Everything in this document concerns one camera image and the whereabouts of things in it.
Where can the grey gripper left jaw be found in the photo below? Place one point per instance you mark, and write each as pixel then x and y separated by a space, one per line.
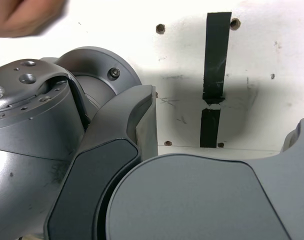
pixel 102 155

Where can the black tape strip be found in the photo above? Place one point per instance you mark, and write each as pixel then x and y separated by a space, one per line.
pixel 215 55

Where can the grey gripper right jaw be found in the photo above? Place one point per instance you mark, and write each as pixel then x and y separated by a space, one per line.
pixel 197 200

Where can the person's hand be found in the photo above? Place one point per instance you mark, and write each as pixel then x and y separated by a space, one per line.
pixel 22 17

